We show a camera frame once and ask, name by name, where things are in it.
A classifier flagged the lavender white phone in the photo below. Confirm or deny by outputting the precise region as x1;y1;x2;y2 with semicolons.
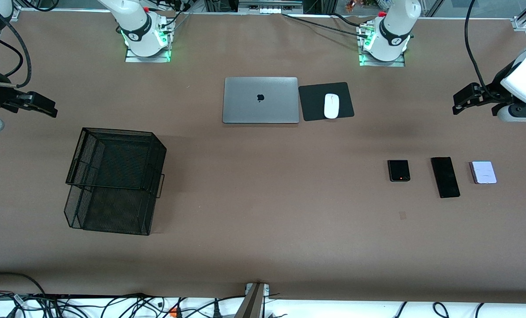
469;161;497;185

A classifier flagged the long black smartphone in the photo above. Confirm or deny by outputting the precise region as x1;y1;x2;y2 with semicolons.
431;156;461;199

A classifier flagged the small black flip phone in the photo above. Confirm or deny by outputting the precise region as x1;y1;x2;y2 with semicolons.
387;159;411;182

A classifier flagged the black mesh two-tier tray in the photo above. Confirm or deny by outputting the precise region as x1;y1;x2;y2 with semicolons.
64;127;167;236

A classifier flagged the white computer mouse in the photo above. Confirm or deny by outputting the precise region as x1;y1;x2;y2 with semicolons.
324;93;340;119

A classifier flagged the black mouse pad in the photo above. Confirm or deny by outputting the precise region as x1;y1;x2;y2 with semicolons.
298;82;355;121

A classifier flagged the silver closed laptop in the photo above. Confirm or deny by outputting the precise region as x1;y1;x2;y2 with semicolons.
222;77;300;124

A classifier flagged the white power strip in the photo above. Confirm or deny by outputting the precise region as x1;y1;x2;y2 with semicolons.
238;0;304;15

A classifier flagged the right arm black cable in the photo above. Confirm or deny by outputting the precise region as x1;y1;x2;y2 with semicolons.
0;11;33;89

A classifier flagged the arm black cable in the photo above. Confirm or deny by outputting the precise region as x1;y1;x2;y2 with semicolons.
465;0;496;90
0;11;33;89

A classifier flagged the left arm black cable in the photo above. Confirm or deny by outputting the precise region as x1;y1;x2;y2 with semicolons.
465;0;496;90

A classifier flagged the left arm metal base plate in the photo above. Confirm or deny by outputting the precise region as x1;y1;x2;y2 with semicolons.
359;51;406;68

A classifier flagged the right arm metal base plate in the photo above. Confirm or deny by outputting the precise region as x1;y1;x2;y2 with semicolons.
125;44;172;63

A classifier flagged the long black table cable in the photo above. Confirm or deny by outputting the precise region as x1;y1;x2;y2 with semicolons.
282;13;364;34

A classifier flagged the thick black looped cable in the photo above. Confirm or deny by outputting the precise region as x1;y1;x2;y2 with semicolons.
0;272;47;296

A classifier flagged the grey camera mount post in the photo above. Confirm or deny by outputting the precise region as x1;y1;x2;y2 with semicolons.
234;283;271;318

